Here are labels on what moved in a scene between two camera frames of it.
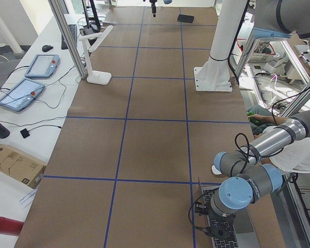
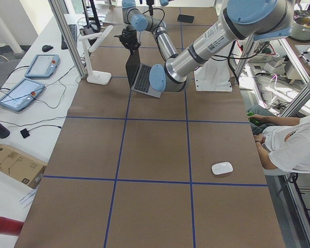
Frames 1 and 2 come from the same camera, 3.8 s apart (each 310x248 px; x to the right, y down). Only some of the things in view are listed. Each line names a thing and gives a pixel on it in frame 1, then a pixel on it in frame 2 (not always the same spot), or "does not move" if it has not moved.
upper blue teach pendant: (43, 66) does not move
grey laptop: (243, 235) -> (138, 75)
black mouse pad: (185, 18) does not move
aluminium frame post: (68, 38) does not move
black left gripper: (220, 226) -> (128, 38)
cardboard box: (17, 164) does not move
